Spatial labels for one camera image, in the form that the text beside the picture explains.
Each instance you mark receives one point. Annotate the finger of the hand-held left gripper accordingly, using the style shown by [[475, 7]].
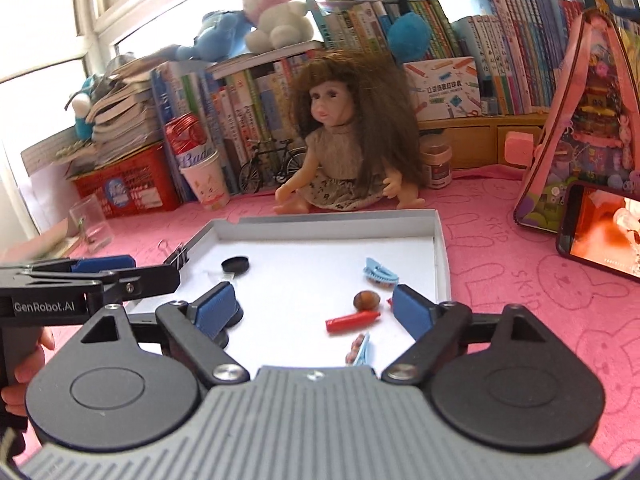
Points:
[[150, 282], [100, 264]]

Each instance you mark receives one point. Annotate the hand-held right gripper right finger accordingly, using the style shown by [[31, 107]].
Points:
[[410, 312]]

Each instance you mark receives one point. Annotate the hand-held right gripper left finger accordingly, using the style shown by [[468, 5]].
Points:
[[217, 307]]

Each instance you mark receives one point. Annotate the brown nut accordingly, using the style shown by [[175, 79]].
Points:
[[365, 300]]

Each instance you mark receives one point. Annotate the small red elongated toy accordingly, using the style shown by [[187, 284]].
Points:
[[350, 322]]

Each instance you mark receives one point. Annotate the white cardboard box tray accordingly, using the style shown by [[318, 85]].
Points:
[[310, 280]]

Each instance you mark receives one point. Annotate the person's left hand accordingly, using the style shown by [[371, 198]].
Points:
[[27, 367]]

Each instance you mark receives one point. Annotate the black binder clip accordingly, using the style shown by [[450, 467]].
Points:
[[181, 259]]

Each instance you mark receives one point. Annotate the clear plastic container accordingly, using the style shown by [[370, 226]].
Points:
[[92, 220]]

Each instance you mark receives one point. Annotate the black round cap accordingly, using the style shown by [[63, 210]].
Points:
[[235, 264]]

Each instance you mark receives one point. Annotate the blue hair claw clip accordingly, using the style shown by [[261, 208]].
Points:
[[380, 272]]

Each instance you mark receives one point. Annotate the blue beaded hair clip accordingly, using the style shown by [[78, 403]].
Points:
[[361, 351]]

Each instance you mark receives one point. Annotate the pink rabbit-print mat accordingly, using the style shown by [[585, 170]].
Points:
[[500, 300]]

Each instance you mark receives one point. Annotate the red plastic basket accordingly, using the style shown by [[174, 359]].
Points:
[[140, 180]]

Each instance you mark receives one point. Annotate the white paper cup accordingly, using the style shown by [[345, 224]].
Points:
[[207, 185]]

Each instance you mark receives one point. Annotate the white printed paper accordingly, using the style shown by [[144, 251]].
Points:
[[50, 152]]

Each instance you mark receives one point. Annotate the black toy bicycle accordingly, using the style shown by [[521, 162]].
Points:
[[255, 170]]

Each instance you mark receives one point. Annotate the small blue and white plush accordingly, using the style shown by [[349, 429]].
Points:
[[82, 120]]

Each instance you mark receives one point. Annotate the white-lidded jar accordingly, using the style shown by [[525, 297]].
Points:
[[437, 167]]

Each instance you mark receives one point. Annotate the pile of worn books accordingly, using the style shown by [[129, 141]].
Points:
[[125, 115]]

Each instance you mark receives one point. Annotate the red drink can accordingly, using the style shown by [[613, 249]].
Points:
[[185, 135]]

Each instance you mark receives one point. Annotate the brown-haired baby doll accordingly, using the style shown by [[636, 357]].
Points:
[[335, 150]]

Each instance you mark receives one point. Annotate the wooden drawer unit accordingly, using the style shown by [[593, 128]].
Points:
[[475, 140]]

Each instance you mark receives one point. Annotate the pink drawer knob block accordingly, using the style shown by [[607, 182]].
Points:
[[520, 147]]

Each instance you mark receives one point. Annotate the row of tall books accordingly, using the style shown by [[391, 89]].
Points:
[[240, 100]]

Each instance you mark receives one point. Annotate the black smartphone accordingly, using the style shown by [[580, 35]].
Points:
[[600, 230]]

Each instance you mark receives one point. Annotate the white label printer box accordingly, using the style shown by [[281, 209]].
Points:
[[440, 90]]

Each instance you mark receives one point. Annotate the white shelf board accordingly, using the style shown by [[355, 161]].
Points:
[[260, 57]]

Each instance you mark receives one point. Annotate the pink triangular pencil bag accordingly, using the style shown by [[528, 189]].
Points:
[[565, 110]]

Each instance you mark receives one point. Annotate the blue animal plush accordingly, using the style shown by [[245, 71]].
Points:
[[220, 27]]

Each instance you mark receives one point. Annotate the row of blue-spined books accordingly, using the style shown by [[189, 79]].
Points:
[[515, 60]]

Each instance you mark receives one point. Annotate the large blue cat plush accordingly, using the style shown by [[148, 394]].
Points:
[[410, 35]]

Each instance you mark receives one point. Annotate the white and pink bunny plush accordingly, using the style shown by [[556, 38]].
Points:
[[275, 20]]

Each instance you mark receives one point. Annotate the row of small books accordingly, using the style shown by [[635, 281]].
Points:
[[360, 25]]

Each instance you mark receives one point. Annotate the white window frame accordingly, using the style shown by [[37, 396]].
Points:
[[150, 5]]

